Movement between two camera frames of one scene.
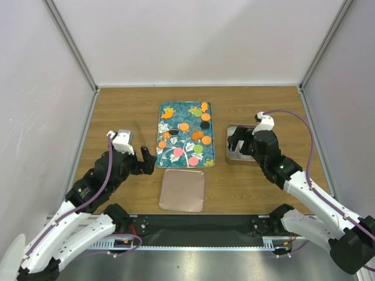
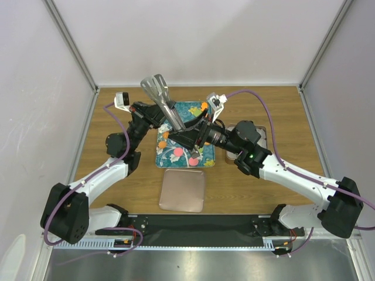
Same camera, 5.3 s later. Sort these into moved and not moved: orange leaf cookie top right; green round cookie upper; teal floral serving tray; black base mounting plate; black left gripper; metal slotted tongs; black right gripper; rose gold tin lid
Moved: metal slotted tongs; black left gripper; black right gripper
Not moved: green round cookie upper; rose gold tin lid; orange leaf cookie top right; black base mounting plate; teal floral serving tray
